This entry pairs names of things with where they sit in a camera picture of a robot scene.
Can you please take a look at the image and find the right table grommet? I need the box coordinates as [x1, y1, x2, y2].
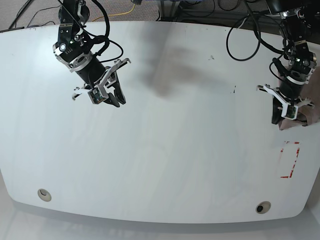
[255, 201, 271, 215]

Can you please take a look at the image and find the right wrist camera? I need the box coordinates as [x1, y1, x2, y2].
[88, 88, 107, 105]

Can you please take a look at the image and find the white cable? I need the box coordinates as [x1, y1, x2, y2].
[236, 13, 252, 29]

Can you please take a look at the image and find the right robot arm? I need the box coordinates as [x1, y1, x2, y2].
[52, 0, 130, 108]

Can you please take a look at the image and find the red tape rectangle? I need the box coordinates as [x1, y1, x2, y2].
[277, 141, 301, 179]

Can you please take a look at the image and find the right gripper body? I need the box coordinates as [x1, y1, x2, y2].
[71, 57, 131, 100]

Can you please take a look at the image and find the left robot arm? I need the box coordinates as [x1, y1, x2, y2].
[234, 0, 320, 131]

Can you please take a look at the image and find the left table grommet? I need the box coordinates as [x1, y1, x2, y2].
[37, 188, 52, 202]

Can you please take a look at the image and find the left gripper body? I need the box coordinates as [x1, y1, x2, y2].
[256, 78, 315, 108]

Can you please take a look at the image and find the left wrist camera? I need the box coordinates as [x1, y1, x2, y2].
[281, 105, 299, 120]

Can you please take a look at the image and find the mauve t-shirt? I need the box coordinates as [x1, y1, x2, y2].
[276, 58, 320, 131]

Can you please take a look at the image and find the table grommet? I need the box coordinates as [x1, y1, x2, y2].
[255, 201, 271, 215]
[37, 188, 52, 202]

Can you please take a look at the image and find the yellow cable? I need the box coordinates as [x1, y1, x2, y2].
[93, 3, 136, 22]

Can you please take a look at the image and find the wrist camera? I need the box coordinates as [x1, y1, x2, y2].
[281, 105, 299, 120]
[88, 88, 107, 105]

